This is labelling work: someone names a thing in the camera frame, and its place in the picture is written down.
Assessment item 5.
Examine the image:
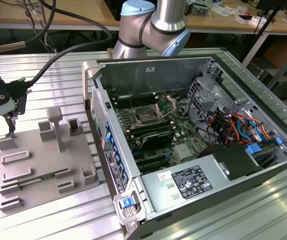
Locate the black RAM slot bank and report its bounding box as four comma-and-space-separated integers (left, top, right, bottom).
127, 119, 174, 138
112, 91, 158, 109

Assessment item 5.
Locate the green motherboard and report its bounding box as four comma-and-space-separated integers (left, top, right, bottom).
108, 88, 211, 176

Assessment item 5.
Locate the blue wire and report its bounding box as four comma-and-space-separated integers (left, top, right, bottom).
237, 117, 261, 144

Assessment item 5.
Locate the gray parts rack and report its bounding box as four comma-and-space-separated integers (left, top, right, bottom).
0, 107, 101, 219

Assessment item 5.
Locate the black expansion card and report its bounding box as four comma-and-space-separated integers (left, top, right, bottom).
138, 131, 174, 151

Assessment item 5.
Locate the metal drive cage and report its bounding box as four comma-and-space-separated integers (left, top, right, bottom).
186, 76, 236, 126

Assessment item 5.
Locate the green RAM stick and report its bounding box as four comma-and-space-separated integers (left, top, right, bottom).
17, 173, 58, 188

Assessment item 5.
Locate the wooden desk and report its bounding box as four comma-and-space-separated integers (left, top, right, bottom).
0, 0, 287, 36

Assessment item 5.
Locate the metal socket cover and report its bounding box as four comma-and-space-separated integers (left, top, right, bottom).
152, 93, 179, 121

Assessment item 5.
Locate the small white red box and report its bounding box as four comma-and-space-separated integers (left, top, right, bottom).
235, 13, 261, 26

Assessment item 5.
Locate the thin locking lever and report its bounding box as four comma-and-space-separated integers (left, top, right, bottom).
128, 91, 135, 112

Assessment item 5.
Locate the thick black camera cable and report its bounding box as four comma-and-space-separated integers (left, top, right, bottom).
4, 0, 113, 99

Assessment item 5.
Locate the black expansion slot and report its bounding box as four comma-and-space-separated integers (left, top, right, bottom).
137, 159, 171, 175
134, 152, 168, 166

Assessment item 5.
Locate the orange red wire bundle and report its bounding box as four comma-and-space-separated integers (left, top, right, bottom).
207, 112, 277, 147

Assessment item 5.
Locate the blue case latch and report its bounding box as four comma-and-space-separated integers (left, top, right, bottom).
121, 197, 135, 209

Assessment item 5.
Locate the silver chipset heatsink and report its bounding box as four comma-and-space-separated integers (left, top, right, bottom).
174, 144, 197, 161

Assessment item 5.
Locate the black fan shroud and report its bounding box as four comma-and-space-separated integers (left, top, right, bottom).
198, 143, 264, 181

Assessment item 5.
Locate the CPU socket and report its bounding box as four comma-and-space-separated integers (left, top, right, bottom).
134, 106, 157, 126

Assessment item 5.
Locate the open PC case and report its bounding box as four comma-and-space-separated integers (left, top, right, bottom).
81, 54, 287, 240

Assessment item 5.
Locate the green circuit board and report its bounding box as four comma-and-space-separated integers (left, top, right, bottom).
189, 3, 211, 15

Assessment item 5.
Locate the black monitor stand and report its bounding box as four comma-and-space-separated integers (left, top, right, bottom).
255, 0, 287, 12

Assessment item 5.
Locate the brown cardboard carton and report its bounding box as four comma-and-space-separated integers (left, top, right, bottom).
263, 41, 287, 73

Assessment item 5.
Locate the disk bay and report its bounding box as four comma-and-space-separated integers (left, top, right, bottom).
249, 139, 287, 169

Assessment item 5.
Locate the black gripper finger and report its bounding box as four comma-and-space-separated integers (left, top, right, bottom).
4, 96, 28, 138

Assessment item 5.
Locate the large blue drive latch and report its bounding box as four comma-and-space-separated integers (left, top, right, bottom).
245, 143, 264, 156

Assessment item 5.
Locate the gray power supply unit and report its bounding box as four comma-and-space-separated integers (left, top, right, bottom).
140, 152, 232, 219

